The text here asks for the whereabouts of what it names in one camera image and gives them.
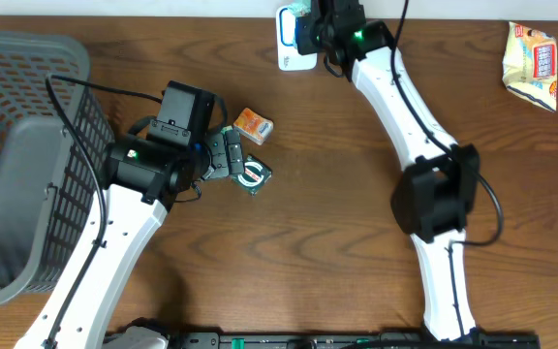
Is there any yellow snack bag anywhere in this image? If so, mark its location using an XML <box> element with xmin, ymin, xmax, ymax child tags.
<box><xmin>502</xmin><ymin>21</ymin><xmax>558</xmax><ymax>112</ymax></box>

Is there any grey plastic mesh basket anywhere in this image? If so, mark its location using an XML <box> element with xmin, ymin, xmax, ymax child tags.
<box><xmin>0</xmin><ymin>31</ymin><xmax>114</xmax><ymax>304</ymax></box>

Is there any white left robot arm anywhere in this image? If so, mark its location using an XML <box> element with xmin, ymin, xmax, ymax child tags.
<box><xmin>16</xmin><ymin>127</ymin><xmax>244</xmax><ymax>348</ymax></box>

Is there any teal snack packet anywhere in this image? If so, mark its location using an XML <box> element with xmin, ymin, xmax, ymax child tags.
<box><xmin>288</xmin><ymin>0</ymin><xmax>312</xmax><ymax>17</ymax></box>

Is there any white barcode scanner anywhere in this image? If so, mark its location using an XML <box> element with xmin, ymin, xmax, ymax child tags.
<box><xmin>275</xmin><ymin>5</ymin><xmax>318</xmax><ymax>71</ymax></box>

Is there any dark green round-label packet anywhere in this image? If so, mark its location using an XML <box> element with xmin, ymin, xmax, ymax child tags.
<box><xmin>232</xmin><ymin>154</ymin><xmax>272</xmax><ymax>196</ymax></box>

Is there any orange small snack box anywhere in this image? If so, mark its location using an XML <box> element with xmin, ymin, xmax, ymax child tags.
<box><xmin>232</xmin><ymin>108</ymin><xmax>274</xmax><ymax>145</ymax></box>

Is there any teal small snack box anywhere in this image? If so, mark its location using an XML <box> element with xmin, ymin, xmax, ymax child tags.
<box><xmin>221</xmin><ymin>126</ymin><xmax>233</xmax><ymax>135</ymax></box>

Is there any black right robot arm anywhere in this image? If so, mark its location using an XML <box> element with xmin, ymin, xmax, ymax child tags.
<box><xmin>293</xmin><ymin>1</ymin><xmax>480</xmax><ymax>341</ymax></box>

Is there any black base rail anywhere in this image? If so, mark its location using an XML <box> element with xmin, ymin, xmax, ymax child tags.
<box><xmin>104</xmin><ymin>331</ymin><xmax>542</xmax><ymax>349</ymax></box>

